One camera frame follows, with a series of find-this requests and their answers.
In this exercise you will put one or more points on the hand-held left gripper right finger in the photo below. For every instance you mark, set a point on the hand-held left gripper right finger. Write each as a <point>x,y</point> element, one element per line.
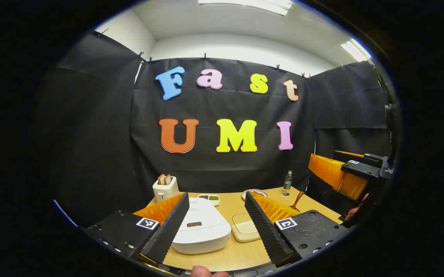
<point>262,227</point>

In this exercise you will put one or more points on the grey round plate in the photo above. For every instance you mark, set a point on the grey round plate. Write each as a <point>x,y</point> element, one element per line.
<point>254,193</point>

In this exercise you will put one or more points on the white rice cooker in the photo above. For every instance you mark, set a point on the white rice cooker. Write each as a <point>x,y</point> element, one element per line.
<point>202,234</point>

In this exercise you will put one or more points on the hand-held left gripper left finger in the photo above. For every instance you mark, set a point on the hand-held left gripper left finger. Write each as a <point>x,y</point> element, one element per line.
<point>170,223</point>

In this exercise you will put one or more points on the small ceiling light panel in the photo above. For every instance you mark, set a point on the small ceiling light panel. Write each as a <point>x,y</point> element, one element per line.
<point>356,50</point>

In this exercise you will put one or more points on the long ceiling light panel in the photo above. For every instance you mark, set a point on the long ceiling light panel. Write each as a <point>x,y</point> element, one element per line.
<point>245,5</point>

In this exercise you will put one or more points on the white toaster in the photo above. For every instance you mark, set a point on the white toaster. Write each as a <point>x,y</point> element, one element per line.
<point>166,190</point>

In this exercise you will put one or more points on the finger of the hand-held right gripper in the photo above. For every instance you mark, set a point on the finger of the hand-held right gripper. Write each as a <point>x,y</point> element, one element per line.
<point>329,171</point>
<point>360,157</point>

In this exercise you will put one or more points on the toast slice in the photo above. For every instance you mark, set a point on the toast slice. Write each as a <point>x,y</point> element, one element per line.
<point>161,179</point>
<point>167,179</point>

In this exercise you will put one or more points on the clear water bottle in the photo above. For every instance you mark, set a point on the clear water bottle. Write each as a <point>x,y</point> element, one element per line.
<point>287,184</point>

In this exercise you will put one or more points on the row of small cloth clips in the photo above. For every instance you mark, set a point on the row of small cloth clips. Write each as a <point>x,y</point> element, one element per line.
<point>205,56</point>

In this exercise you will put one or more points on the black backdrop cloth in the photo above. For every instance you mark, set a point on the black backdrop cloth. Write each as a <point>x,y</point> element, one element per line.
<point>222,165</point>

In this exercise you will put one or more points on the white divided condiment dish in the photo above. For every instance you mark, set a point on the white divided condiment dish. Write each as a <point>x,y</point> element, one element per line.
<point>208,199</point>

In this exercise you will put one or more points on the brown wooden spoon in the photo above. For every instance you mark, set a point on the brown wooden spoon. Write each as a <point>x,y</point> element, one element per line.
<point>297,200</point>

